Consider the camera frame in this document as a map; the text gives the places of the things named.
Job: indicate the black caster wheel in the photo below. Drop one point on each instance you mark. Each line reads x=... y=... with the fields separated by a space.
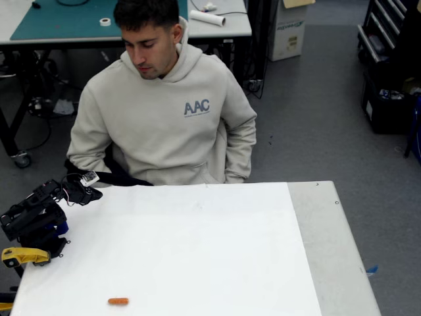
x=22 y=160
x=255 y=85

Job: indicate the large white paper sheet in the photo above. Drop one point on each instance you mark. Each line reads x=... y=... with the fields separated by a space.
x=197 y=247

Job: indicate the blue frame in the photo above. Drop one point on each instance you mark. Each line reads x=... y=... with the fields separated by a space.
x=415 y=131

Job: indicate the small white camera board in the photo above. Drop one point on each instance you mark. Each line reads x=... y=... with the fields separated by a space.
x=89 y=178

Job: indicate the yellow and black clamp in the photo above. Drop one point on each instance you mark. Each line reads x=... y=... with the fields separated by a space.
x=6 y=304

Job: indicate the white cardboard box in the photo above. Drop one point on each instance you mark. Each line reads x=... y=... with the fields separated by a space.
x=286 y=36

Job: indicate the man in beige hoodie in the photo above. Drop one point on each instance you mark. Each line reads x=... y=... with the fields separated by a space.
x=158 y=125

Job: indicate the white crumpled object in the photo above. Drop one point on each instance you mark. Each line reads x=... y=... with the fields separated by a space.
x=209 y=6

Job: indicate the black storage bin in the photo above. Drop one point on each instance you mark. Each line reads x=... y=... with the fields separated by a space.
x=385 y=115

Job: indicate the black drawer tool cabinet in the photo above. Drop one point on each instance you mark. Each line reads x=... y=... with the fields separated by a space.
x=381 y=29

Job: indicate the green cutting mat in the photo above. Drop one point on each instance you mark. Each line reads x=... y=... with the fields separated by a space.
x=65 y=23

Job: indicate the blue tape scrap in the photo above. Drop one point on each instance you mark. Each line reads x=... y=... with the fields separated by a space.
x=371 y=270

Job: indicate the white tape roll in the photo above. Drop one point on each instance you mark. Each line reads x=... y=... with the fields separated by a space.
x=105 y=22

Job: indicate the small orange snack stick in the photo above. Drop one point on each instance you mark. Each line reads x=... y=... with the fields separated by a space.
x=118 y=301

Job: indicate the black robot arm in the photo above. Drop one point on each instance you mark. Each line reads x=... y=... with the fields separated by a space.
x=33 y=217

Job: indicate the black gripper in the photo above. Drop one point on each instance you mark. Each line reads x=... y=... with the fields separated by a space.
x=88 y=193

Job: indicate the manila folder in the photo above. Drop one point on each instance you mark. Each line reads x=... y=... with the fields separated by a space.
x=297 y=2

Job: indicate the grey work table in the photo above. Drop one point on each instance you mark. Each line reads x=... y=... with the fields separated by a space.
x=223 y=31

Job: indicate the white paper roll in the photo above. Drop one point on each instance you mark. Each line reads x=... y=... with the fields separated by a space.
x=207 y=18

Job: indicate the white cloth scrap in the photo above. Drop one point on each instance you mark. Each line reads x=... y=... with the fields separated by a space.
x=63 y=107

